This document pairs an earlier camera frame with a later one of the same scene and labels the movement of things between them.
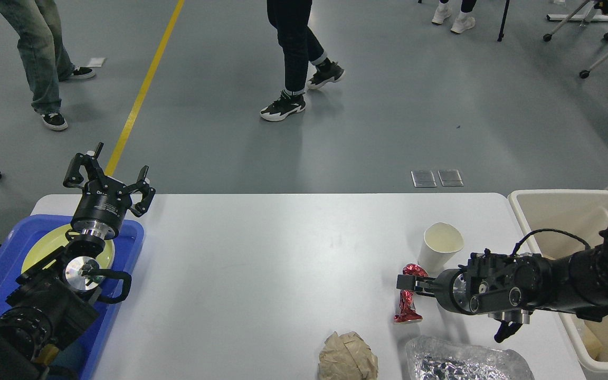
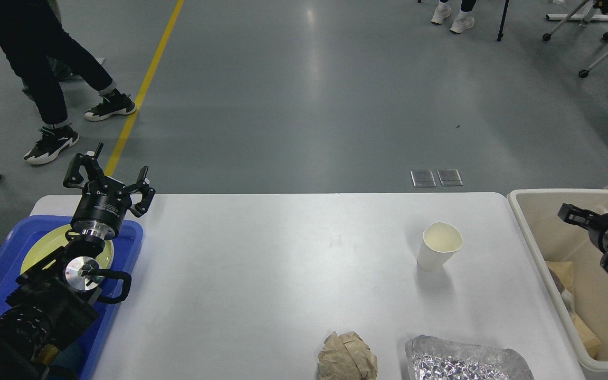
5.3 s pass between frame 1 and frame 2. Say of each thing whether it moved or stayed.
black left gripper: stayed
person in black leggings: stayed
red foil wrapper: moved
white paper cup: stayed
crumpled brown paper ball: stayed
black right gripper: moved
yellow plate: stayed
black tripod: stayed
